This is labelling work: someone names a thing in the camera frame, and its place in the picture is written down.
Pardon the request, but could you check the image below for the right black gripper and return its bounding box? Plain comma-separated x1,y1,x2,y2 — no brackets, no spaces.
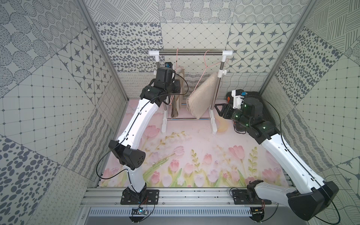
215,103,251,128

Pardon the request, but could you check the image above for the pink wire hanger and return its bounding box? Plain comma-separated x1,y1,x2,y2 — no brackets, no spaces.
174,48,179,73
194,50,222,91

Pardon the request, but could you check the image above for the beige knitted scarf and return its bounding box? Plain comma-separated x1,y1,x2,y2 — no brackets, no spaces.
187,73,218,119

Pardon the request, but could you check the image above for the brown plaid scarf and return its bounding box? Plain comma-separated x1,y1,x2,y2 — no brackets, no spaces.
170,67,186,119

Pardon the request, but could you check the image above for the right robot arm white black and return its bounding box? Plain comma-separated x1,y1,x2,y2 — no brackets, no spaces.
214,97,339,221

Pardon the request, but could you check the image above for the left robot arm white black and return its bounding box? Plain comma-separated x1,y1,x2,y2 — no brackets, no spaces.
109,67,181,194

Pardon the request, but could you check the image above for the white steel clothes rack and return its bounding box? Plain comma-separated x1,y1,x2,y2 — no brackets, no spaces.
148,49,233,134

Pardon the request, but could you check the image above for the black plastic tool case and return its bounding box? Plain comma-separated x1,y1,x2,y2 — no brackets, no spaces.
226,92,274,134

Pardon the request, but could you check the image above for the pink floral table mat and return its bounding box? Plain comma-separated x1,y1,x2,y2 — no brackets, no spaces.
99,99,290,188

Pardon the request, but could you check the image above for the small green circuit board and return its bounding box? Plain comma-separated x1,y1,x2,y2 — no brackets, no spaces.
131,207,149,216

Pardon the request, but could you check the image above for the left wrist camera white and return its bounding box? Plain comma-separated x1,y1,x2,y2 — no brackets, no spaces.
165,62,173,69

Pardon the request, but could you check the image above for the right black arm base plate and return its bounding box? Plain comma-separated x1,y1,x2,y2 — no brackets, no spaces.
229,188,272,205

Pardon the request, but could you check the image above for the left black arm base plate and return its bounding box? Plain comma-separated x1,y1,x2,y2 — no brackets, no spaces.
121,188,159,205

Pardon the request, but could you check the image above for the aluminium mounting rail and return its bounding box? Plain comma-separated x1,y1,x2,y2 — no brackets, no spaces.
80,187,280,208

